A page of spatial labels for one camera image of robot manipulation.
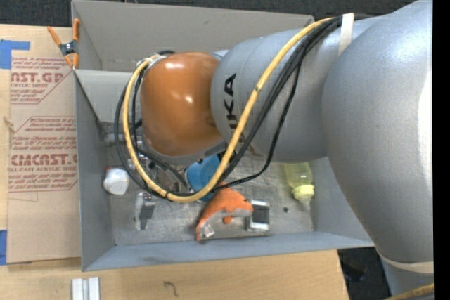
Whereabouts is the blue round disc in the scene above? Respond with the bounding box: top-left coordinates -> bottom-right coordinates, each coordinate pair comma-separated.
185,154 -> 223,202

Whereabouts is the grey metal bin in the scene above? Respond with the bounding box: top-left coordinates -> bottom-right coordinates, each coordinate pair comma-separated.
71,0 -> 375,273

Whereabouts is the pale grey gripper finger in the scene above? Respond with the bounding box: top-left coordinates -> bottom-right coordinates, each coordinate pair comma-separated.
146,191 -> 158,221
134,190 -> 148,232

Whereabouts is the orange toy fish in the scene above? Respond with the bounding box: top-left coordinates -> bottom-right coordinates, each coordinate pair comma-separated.
195,181 -> 255,243

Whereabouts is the white plastic bottle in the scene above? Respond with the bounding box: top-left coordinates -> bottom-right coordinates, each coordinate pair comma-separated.
102,167 -> 131,196

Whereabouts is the clear yellow plastic bottle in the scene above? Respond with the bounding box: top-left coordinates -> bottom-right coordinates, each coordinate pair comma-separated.
283,162 -> 316,211

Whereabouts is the silver and black small box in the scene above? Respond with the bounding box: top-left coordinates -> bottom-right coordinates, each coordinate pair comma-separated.
245,199 -> 272,233

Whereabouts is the brown cardboard board, red print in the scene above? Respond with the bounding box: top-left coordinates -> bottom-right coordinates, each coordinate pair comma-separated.
0,23 -> 82,265

